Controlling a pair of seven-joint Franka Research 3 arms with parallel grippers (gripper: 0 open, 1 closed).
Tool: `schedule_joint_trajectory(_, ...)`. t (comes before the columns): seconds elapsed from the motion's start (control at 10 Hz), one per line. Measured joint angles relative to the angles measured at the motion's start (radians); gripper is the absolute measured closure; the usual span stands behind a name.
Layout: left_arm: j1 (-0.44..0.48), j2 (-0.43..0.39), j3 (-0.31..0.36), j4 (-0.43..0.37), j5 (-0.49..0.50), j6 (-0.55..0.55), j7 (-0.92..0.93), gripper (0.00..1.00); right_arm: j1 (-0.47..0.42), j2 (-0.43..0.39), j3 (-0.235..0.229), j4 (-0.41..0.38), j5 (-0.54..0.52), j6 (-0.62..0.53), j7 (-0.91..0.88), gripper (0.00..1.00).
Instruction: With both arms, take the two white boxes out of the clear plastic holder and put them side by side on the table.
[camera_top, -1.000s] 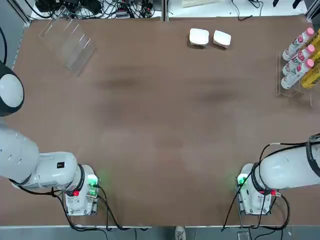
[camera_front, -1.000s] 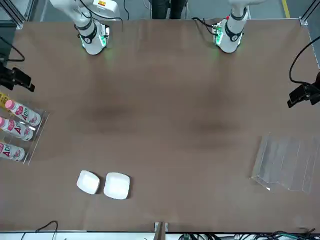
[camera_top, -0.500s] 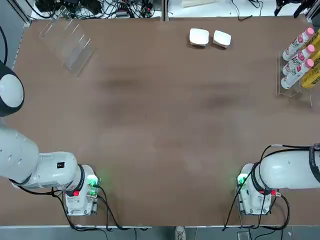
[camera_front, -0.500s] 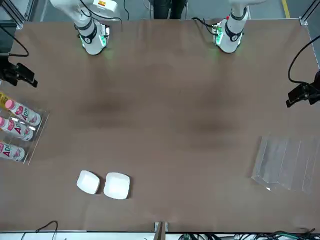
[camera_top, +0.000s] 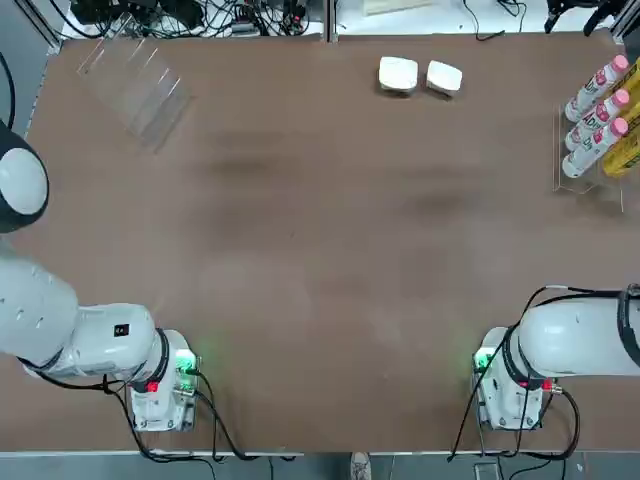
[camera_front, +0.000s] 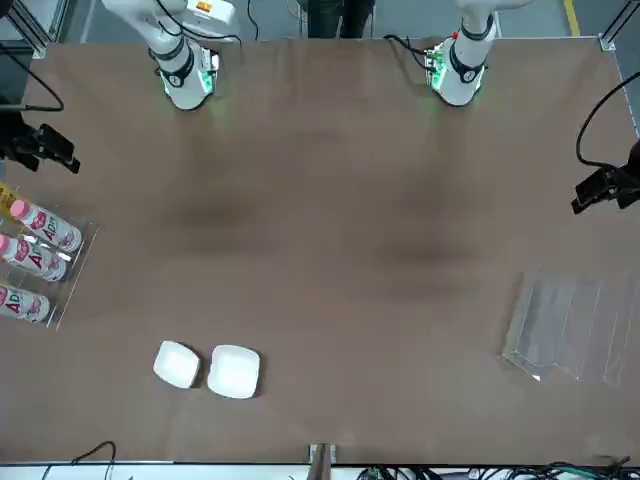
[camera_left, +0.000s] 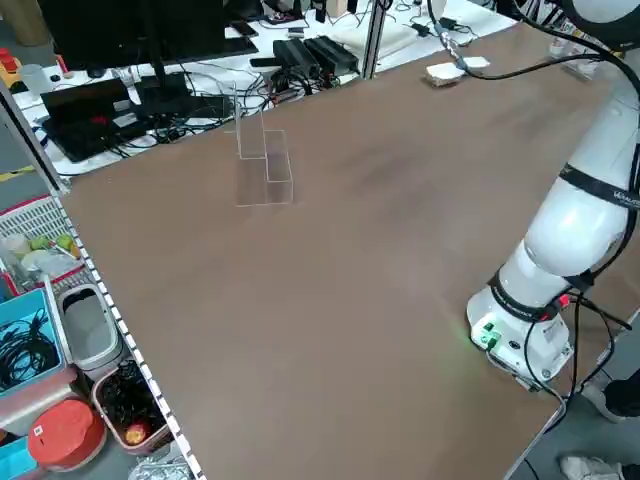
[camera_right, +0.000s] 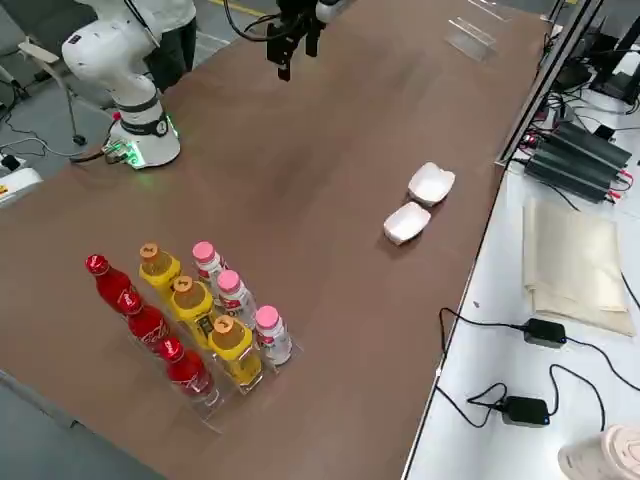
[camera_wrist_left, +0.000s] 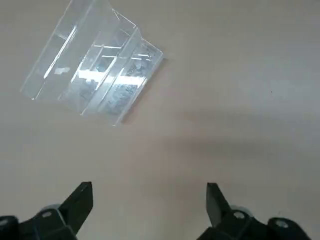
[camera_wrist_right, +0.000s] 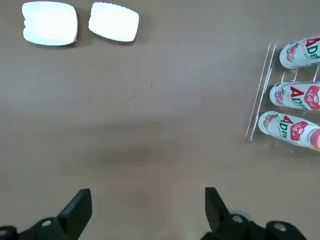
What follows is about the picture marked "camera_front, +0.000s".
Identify clear acrylic bottle shelf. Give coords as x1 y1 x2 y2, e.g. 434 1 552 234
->
0 197 101 332

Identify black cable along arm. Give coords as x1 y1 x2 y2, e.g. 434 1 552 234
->
574 71 640 169
0 42 66 114

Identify tangled black cables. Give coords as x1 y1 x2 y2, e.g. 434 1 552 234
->
349 453 640 480

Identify white control box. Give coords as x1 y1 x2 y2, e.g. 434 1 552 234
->
185 0 235 25

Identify thin black cable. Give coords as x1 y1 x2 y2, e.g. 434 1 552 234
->
69 439 118 467

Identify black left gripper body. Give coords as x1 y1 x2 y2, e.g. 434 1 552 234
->
607 139 640 195

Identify clear plastic holder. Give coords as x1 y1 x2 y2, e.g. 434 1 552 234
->
501 269 632 391

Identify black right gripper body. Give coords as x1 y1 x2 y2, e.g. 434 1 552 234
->
0 112 41 162

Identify pink cap white bottle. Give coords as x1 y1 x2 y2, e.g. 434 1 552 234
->
9 198 84 253
0 283 51 324
0 233 68 283

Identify black base cable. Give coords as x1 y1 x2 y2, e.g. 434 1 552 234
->
383 33 437 71

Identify aluminium camera pole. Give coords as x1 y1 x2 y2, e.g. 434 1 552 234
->
307 442 338 480

